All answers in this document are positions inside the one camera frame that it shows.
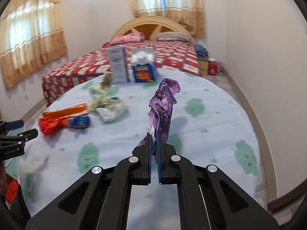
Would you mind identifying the red orange snack bag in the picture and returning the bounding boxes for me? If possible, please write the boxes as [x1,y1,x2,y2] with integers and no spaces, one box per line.
[39,115,91,136]

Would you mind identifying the purple snack wrapper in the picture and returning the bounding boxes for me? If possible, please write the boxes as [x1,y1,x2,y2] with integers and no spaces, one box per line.
[146,78,181,143]

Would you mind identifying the yellow green wrapper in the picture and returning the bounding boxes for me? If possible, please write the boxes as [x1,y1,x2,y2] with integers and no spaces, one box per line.
[88,86,128,123]

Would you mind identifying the orange snack packet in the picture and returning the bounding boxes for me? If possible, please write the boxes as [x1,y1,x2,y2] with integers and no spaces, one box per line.
[43,103,89,118]

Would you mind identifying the mint green trash bin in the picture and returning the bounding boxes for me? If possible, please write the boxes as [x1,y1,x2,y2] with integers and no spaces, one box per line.
[5,127,25,180]

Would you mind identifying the red plastic bag on floor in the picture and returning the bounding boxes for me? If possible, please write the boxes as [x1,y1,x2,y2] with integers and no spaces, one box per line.
[5,179,19,203]

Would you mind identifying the light blue cloud tablecloth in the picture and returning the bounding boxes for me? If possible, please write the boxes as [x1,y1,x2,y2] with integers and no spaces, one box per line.
[18,69,260,216]

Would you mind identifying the dark small snack packet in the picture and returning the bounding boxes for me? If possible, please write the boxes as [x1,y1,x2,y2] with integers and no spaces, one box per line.
[100,71,112,90]

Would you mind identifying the yellow cardboard box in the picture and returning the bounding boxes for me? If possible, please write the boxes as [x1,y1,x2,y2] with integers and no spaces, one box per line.
[197,55,209,76]

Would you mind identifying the left beige curtain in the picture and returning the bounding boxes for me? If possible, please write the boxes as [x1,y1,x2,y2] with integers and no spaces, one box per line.
[1,0,68,89]

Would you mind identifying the beige curtain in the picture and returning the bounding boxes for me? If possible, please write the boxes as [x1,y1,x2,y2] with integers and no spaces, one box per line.
[130,0,205,37]
[1,0,68,89]

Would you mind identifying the blue white milk carton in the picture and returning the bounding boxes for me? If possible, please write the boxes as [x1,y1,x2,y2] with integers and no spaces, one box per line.
[131,47,157,83]

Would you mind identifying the red box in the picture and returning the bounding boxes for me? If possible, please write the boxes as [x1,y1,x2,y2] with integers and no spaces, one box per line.
[208,61,218,76]

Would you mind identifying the bed with red checkered cover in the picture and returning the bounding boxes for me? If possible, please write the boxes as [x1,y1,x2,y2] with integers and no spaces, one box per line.
[42,40,200,106]

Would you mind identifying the tall grey milk carton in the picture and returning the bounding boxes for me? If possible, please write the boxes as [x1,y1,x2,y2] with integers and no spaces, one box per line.
[107,45,129,84]

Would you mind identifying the stack of blue clothes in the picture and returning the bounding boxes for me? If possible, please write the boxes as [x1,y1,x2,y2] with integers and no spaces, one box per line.
[194,44,209,56]

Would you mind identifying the striped pillow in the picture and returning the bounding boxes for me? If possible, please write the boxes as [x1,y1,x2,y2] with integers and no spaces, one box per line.
[154,32,191,42]

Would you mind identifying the pink pillow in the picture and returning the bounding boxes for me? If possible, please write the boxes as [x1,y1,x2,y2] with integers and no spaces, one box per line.
[109,32,145,45]

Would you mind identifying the cream wooden headboard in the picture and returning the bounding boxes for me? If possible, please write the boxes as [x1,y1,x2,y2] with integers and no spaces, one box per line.
[111,16,196,44]

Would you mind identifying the right beige curtain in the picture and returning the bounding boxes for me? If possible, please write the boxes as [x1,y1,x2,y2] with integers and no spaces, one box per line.
[130,0,205,37]

